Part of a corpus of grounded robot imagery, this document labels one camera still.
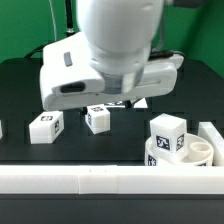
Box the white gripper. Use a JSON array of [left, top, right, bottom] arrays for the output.
[[40, 32, 184, 111]]

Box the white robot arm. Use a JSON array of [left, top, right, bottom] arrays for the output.
[[40, 0, 183, 111]]

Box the white marker sheet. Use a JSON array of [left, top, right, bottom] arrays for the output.
[[105, 98, 148, 109]]

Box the white object at left edge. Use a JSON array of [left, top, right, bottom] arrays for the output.
[[0, 120, 3, 140]]

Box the white front fence bar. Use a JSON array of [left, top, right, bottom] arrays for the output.
[[0, 165, 224, 194]]

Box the white fence bar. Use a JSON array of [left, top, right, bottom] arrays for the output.
[[198, 122, 224, 166], [0, 165, 224, 194]]

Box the white right fence bar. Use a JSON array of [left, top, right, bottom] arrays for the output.
[[198, 122, 224, 166]]

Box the black cable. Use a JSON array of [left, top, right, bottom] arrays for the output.
[[23, 43, 54, 60]]

